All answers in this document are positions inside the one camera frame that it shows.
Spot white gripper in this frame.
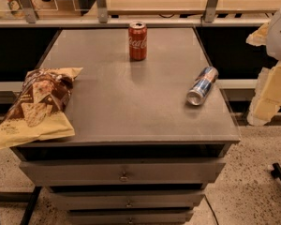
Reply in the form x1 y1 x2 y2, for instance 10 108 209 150
246 8 281 126

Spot red coca-cola can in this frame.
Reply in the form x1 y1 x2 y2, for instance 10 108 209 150
128 22 147 61

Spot blue silver energy drink can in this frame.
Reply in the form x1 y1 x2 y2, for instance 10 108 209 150
186 67 218 106

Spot grey drawer cabinet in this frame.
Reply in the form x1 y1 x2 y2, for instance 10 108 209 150
17 28 240 214

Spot bottom grey drawer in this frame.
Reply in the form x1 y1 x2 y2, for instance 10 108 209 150
68 209 193 225

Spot grey drawer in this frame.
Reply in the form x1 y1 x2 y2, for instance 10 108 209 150
68 209 193 225
20 158 225 187
51 190 203 210

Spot yellow brown chip bag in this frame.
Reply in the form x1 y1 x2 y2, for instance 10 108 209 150
0 67 82 150

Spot middle grey drawer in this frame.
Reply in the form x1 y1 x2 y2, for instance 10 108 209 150
51 190 203 210

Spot top grey drawer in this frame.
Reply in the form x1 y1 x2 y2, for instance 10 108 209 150
20 158 225 187

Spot black metal leg left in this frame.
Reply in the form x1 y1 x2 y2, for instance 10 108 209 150
20 187 41 225

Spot grey metal rail post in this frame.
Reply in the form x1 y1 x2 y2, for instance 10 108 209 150
203 0 218 23
96 0 108 23
20 0 37 23

